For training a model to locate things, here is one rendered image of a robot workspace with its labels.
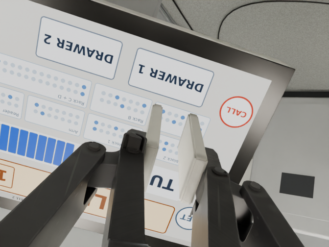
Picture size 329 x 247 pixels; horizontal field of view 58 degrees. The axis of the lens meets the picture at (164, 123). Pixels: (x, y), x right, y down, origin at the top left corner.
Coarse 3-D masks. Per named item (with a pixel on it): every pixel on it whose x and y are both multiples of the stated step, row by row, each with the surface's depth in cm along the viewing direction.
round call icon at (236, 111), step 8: (224, 96) 35; (232, 96) 35; (240, 96) 35; (224, 104) 36; (232, 104) 36; (240, 104) 36; (248, 104) 36; (256, 104) 36; (224, 112) 36; (232, 112) 36; (240, 112) 36; (248, 112) 36; (216, 120) 37; (224, 120) 37; (232, 120) 37; (240, 120) 37; (248, 120) 37; (232, 128) 37; (240, 128) 37
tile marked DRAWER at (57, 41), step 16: (48, 32) 33; (64, 32) 33; (80, 32) 33; (96, 32) 33; (48, 48) 34; (64, 48) 34; (80, 48) 34; (96, 48) 34; (112, 48) 34; (64, 64) 34; (80, 64) 34; (96, 64) 34; (112, 64) 34; (112, 80) 35
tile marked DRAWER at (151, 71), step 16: (144, 48) 34; (144, 64) 34; (160, 64) 34; (176, 64) 34; (192, 64) 34; (128, 80) 35; (144, 80) 35; (160, 80) 35; (176, 80) 35; (192, 80) 35; (208, 80) 35; (176, 96) 36; (192, 96) 36
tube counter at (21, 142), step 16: (0, 128) 38; (16, 128) 38; (0, 144) 39; (16, 144) 39; (32, 144) 38; (48, 144) 38; (64, 144) 38; (32, 160) 39; (48, 160) 39; (64, 160) 39
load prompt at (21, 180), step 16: (0, 160) 40; (0, 176) 40; (16, 176) 40; (32, 176) 40; (16, 192) 41; (96, 192) 41; (96, 208) 42; (144, 208) 42; (160, 208) 42; (160, 224) 43
